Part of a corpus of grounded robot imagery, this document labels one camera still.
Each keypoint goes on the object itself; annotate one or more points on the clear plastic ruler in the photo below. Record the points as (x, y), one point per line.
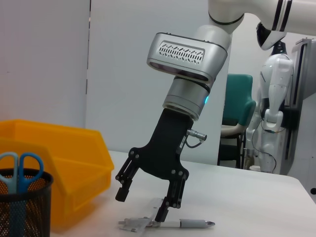
(134, 224)

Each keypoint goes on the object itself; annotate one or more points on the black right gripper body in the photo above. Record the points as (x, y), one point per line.
(165, 148)

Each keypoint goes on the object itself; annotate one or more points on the blue scissors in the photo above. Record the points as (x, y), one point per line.
(23, 182)

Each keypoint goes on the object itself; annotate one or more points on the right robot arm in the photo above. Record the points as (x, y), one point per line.
(222, 10)

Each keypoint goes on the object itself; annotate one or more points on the black mesh pen holder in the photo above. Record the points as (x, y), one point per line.
(32, 212)

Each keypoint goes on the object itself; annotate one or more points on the white grey ballpoint pen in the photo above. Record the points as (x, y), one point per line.
(195, 223)

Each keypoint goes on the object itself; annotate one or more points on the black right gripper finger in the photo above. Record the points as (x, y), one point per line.
(174, 195)
(126, 182)

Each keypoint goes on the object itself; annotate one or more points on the teal chair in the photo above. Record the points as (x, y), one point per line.
(239, 98)

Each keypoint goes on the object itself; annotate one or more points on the grey metal robot stand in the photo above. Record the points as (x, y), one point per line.
(306, 74)

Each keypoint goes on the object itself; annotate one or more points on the white foam partition board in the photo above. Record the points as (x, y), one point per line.
(123, 74)

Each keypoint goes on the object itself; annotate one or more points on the yellow plastic storage bin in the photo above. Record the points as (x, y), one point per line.
(74, 148)

